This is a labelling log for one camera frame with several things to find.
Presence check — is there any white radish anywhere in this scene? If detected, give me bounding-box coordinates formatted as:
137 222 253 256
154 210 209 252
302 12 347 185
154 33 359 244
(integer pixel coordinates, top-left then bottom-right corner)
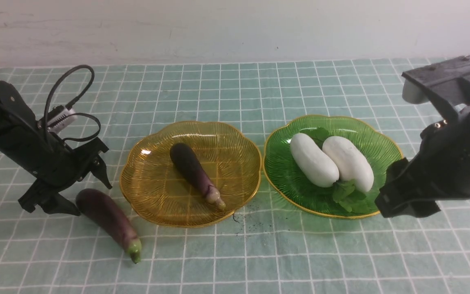
290 133 340 188
304 128 375 214

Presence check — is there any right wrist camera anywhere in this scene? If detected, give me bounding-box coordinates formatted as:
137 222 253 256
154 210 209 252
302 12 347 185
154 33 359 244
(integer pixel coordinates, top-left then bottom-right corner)
401 56 470 123

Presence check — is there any amber plastic flower plate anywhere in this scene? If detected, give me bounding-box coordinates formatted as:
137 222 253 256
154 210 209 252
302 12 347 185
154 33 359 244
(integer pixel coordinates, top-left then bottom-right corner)
120 121 262 228

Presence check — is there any black cable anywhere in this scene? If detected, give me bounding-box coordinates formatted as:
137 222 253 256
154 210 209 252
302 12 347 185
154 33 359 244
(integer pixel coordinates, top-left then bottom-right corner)
43 65 102 143

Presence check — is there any green checkered tablecloth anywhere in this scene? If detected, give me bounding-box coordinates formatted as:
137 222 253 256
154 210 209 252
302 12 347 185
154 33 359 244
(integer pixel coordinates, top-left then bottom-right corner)
0 58 470 294

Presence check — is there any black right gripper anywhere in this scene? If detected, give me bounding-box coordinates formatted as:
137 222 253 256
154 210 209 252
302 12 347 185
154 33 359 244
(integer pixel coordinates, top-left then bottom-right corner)
375 106 470 218

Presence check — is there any purple eggplant green stem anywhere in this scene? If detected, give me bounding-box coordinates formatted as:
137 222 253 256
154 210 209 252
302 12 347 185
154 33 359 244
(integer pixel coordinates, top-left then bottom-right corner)
76 188 142 264

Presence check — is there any green plastic flower plate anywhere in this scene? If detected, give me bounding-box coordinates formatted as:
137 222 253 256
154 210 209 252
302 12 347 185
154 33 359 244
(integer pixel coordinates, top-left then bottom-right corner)
263 115 403 219

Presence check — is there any dark eggplant pale stem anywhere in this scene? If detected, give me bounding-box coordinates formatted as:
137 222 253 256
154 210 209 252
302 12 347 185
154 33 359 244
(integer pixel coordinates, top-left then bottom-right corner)
170 142 226 210

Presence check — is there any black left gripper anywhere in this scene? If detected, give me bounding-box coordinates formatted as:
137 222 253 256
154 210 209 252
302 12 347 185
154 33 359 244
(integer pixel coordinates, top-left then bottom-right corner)
0 81 113 216

